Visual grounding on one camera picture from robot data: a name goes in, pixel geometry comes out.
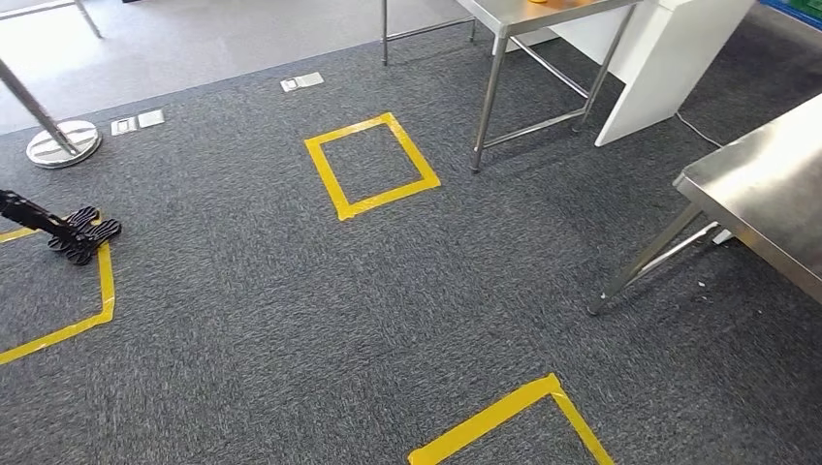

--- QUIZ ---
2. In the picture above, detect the stainless steel workbench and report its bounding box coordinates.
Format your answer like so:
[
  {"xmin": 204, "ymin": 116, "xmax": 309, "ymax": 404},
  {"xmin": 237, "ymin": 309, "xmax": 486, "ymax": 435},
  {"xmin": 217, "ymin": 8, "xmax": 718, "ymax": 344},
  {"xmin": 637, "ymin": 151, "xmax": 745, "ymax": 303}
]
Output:
[{"xmin": 586, "ymin": 92, "xmax": 822, "ymax": 318}]

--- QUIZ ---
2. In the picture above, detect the stainless steel table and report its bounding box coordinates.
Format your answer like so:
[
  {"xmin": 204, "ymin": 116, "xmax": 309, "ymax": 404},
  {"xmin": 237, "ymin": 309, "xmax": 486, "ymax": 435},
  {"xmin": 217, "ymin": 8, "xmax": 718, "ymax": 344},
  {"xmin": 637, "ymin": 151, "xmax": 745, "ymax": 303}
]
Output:
[{"xmin": 381, "ymin": 0, "xmax": 644, "ymax": 175}]

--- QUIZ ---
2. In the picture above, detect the silver stanchion with round base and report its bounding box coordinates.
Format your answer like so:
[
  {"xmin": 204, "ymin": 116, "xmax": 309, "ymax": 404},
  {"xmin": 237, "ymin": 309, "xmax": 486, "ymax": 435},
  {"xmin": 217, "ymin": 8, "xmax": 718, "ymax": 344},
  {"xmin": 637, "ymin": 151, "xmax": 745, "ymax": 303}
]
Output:
[{"xmin": 0, "ymin": 57, "xmax": 104, "ymax": 171}]

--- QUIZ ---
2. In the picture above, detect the white floor cable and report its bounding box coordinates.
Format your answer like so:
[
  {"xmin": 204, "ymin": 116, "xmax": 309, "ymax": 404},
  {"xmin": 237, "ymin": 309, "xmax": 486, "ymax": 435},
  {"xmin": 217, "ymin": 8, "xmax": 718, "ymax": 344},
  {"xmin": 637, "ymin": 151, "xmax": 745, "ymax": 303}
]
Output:
[{"xmin": 674, "ymin": 110, "xmax": 725, "ymax": 149}]

